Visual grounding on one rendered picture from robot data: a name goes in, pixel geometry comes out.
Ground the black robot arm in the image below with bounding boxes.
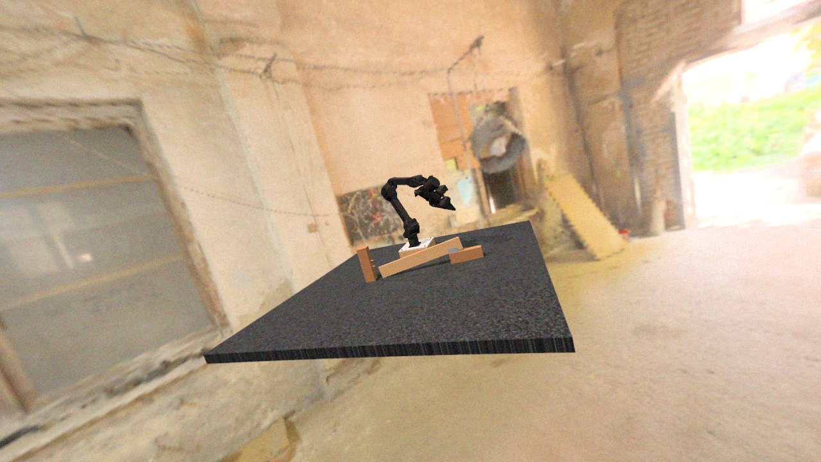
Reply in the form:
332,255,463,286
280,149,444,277
381,175,448,248

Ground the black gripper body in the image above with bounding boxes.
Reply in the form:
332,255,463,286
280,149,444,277
426,191,451,209

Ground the long tan wooden rail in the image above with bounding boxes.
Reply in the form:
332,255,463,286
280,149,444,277
379,236,463,278

